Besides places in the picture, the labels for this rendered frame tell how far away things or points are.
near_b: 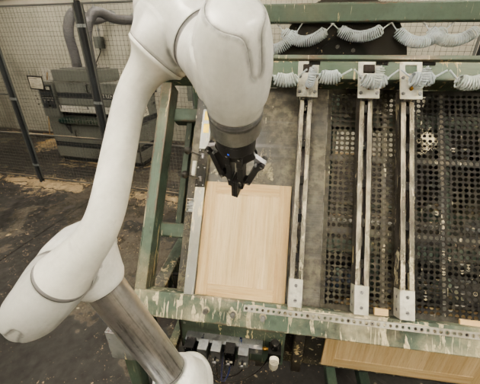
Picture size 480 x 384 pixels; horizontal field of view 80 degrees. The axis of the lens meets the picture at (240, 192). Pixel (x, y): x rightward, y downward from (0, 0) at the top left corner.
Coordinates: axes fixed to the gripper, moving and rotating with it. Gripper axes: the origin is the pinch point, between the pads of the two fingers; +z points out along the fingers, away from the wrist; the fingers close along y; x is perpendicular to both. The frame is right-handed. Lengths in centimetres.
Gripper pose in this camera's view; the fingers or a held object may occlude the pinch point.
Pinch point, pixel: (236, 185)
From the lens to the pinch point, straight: 68.4
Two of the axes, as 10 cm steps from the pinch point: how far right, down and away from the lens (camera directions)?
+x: -3.6, 8.3, -4.3
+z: 0.0, 4.6, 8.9
